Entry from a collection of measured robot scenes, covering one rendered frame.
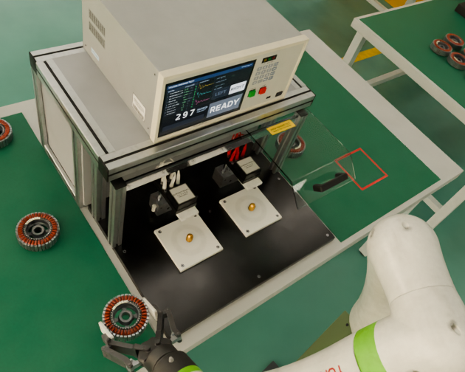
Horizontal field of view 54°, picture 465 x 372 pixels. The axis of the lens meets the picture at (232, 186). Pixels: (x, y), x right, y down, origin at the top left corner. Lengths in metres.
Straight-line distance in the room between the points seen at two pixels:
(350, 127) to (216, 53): 1.00
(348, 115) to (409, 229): 1.24
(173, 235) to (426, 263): 0.78
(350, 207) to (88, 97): 0.97
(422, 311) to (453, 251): 2.17
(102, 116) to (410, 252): 0.77
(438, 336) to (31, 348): 0.92
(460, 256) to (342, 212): 1.40
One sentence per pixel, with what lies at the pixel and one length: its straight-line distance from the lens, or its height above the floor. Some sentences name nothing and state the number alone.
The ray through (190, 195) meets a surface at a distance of 1.28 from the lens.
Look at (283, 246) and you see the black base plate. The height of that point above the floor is 0.77.
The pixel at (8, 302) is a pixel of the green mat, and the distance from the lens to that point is 1.32.
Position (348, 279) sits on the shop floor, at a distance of 2.46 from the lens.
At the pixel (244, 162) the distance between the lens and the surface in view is 1.40.
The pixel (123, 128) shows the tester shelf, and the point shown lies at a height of 1.11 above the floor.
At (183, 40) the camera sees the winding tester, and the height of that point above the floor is 1.32.
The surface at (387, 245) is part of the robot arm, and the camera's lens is 0.83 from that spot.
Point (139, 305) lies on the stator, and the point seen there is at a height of 0.84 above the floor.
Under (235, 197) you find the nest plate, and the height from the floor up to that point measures 0.78.
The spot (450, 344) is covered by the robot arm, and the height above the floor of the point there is 1.37.
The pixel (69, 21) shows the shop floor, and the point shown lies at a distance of 3.44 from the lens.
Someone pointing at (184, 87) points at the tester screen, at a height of 1.27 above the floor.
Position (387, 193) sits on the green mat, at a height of 0.75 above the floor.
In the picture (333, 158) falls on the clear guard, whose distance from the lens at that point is 1.32.
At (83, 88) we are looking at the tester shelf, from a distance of 1.24.
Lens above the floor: 1.94
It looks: 50 degrees down
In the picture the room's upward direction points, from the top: 21 degrees clockwise
